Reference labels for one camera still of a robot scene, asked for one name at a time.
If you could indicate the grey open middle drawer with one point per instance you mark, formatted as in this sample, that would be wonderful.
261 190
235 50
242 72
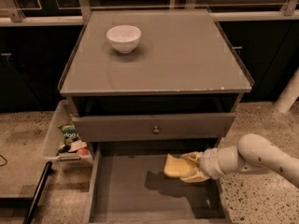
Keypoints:
128 186

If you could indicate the yellow sponge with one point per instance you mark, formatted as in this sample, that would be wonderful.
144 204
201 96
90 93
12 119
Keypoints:
177 167

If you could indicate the grey top drawer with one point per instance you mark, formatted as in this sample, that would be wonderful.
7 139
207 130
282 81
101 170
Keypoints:
139 127

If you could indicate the round metal drawer knob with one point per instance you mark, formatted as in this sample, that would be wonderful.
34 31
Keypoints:
156 130

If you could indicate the green chip bag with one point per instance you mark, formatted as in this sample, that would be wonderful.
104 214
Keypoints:
70 133

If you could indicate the white railing frame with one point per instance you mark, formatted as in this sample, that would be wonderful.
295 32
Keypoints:
52 12

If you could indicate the grey wooden drawer cabinet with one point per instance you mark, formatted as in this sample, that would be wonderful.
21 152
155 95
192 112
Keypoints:
183 64

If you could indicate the white and red snack packet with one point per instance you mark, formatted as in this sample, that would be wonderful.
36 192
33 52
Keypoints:
77 147

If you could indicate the clear plastic storage bin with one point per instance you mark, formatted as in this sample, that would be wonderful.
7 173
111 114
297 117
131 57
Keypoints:
55 138

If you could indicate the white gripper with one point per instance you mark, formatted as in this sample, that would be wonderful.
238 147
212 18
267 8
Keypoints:
209 163

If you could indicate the white ceramic bowl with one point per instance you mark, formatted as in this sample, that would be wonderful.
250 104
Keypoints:
124 38

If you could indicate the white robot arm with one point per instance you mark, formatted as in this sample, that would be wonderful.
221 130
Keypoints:
253 154

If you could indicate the black bar on floor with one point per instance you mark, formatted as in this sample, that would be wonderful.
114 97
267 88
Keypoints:
38 192

